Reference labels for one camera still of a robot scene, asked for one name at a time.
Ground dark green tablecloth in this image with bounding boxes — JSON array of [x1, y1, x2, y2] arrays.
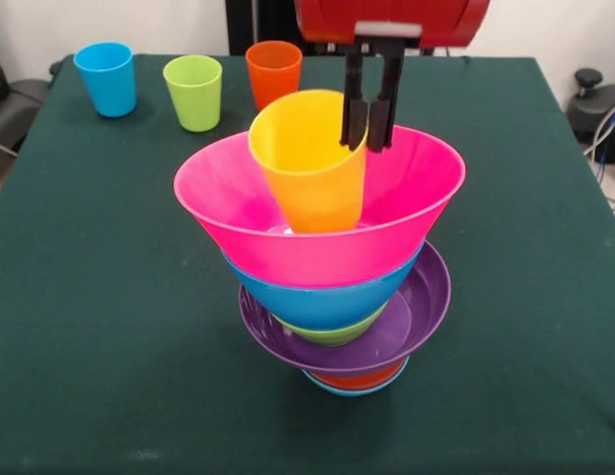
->
[[0, 52, 615, 475]]

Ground yellow plastic cup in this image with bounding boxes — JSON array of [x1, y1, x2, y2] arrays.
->
[[248, 88, 370, 235]]

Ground purple plastic bowl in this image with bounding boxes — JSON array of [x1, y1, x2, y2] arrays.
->
[[239, 241, 453, 377]]

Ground large blue plastic bowl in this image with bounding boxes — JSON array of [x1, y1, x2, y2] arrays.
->
[[220, 246, 427, 332]]

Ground black chair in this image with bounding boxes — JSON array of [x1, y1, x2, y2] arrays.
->
[[0, 34, 58, 154]]

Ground blue plastic cup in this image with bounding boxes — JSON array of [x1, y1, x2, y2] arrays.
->
[[72, 42, 139, 119]]

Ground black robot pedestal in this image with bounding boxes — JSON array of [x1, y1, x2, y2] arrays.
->
[[227, 0, 348, 56]]

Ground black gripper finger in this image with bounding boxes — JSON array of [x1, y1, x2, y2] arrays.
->
[[339, 48, 370, 152], [366, 48, 406, 152]]

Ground black equipment base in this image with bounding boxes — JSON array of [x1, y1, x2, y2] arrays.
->
[[566, 67, 615, 164]]

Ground small blue plastic bowl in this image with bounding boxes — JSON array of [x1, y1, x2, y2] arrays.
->
[[302, 363, 412, 398]]

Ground small green plastic bowl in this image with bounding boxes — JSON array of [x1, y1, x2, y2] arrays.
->
[[271, 304, 388, 347]]

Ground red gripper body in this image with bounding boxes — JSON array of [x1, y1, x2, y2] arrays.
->
[[292, 0, 492, 56]]

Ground large pink plastic bowl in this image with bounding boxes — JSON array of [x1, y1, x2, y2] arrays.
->
[[172, 124, 467, 291]]

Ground lime green plastic cup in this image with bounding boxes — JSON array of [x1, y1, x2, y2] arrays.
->
[[161, 53, 224, 134]]

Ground orange plastic cup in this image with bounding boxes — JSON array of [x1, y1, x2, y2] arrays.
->
[[245, 40, 304, 111]]

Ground orange plastic bowl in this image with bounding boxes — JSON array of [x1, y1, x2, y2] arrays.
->
[[311, 359, 408, 392]]

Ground blue cable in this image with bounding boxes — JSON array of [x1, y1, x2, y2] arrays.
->
[[583, 98, 615, 167]]

